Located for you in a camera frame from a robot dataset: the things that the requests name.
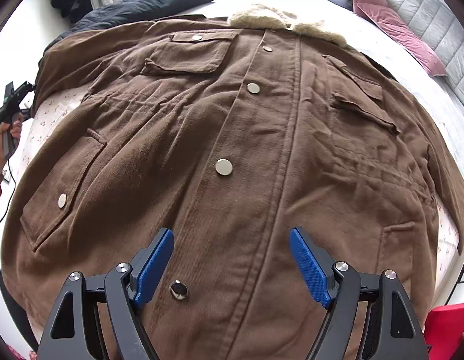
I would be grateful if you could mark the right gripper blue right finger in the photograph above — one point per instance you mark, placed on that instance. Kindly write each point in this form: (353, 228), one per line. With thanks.
(391, 329)

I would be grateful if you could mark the brown jacket with fur collar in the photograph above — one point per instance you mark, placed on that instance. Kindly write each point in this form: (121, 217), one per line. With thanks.
(231, 137)

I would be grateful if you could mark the grey padded headboard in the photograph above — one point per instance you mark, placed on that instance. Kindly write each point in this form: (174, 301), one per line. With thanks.
(434, 22)

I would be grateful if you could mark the white cherry print sheet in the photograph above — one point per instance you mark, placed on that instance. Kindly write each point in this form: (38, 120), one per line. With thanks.
(37, 130)

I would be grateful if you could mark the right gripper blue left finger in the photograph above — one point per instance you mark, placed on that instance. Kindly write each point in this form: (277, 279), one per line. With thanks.
(73, 329)

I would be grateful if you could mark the red plastic stool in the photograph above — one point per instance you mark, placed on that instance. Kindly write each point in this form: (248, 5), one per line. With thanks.
(444, 332)

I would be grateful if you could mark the person's left hand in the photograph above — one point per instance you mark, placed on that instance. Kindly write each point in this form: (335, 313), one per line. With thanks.
(9, 134)

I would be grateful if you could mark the black garment on bed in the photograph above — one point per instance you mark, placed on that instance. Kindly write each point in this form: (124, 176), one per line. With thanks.
(127, 12)

